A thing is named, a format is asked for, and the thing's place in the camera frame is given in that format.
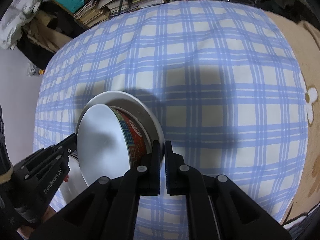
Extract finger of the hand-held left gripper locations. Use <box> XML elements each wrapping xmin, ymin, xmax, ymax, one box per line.
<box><xmin>60</xmin><ymin>142</ymin><xmax>78</xmax><ymax>160</ymax></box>
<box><xmin>54</xmin><ymin>133</ymin><xmax>77</xmax><ymax>153</ymax></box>

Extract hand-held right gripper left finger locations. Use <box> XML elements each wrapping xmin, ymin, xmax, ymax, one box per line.
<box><xmin>30</xmin><ymin>140</ymin><xmax>161</xmax><ymax>240</ymax></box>

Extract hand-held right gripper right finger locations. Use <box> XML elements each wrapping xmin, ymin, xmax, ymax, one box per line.
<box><xmin>164</xmin><ymin>140</ymin><xmax>292</xmax><ymax>240</ymax></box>

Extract large white bowl orange label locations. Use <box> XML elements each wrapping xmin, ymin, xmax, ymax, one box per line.
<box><xmin>82</xmin><ymin>91</ymin><xmax>165</xmax><ymax>160</ymax></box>

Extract person's left hand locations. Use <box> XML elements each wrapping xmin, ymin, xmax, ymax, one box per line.
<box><xmin>17</xmin><ymin>205</ymin><xmax>57</xmax><ymax>235</ymax></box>

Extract colourful plastic bag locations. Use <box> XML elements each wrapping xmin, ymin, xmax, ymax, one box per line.
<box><xmin>27</xmin><ymin>64</ymin><xmax>45</xmax><ymax>77</ymax></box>

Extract beige coat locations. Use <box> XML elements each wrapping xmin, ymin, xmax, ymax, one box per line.
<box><xmin>25</xmin><ymin>12</ymin><xmax>74</xmax><ymax>53</ymax></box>

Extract blue plaid sheet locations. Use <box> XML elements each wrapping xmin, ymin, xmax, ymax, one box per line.
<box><xmin>32</xmin><ymin>0</ymin><xmax>309</xmax><ymax>240</ymax></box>

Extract white puffer jacket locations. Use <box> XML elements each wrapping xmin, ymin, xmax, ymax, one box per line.
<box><xmin>0</xmin><ymin>0</ymin><xmax>48</xmax><ymax>50</ymax></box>

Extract stack of books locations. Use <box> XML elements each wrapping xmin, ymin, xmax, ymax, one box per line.
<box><xmin>74</xmin><ymin>0</ymin><xmax>167</xmax><ymax>28</ymax></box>

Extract beige flower blanket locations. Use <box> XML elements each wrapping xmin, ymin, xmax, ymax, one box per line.
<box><xmin>262</xmin><ymin>10</ymin><xmax>320</xmax><ymax>230</ymax></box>

